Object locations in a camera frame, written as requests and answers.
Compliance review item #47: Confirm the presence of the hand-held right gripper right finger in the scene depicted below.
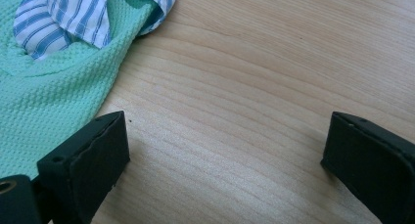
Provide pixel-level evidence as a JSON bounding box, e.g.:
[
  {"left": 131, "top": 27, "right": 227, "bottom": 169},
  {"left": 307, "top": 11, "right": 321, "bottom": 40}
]
[{"left": 320, "top": 111, "right": 415, "bottom": 224}]

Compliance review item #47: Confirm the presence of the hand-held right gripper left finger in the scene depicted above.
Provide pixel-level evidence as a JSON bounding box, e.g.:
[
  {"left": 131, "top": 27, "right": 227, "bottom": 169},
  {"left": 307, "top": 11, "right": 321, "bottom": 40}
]
[{"left": 36, "top": 111, "right": 131, "bottom": 224}]

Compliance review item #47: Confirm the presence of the green waffle-knit garment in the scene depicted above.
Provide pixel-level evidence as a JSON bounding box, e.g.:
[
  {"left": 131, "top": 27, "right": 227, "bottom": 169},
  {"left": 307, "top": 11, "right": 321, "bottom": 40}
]
[{"left": 0, "top": 0, "right": 165, "bottom": 181}]

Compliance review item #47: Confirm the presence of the blue striped white garment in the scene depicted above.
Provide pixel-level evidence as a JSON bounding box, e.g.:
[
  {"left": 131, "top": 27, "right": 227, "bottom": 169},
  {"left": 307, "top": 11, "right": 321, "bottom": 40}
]
[{"left": 13, "top": 0, "right": 181, "bottom": 61}]

